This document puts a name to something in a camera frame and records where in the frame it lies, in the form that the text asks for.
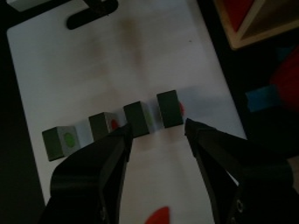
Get blue tape patch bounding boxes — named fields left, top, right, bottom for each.
left=246, top=86, right=283, bottom=113

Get red plate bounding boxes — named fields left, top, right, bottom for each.
left=144, top=206, right=172, bottom=224

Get toy sushi piece red centre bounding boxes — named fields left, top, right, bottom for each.
left=156, top=89, right=186, bottom=129
left=88, top=112, right=122, bottom=141

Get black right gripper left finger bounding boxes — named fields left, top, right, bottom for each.
left=39, top=123, right=135, bottom=224

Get wooden box with red face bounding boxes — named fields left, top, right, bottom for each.
left=212, top=0, right=299, bottom=51

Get white cutting board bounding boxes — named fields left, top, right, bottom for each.
left=5, top=0, right=248, bottom=224

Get toy sushi piece green centre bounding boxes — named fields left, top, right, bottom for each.
left=123, top=101, right=155, bottom=138
left=42, top=125, right=82, bottom=162

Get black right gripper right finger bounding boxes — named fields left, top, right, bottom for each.
left=183, top=117, right=299, bottom=224

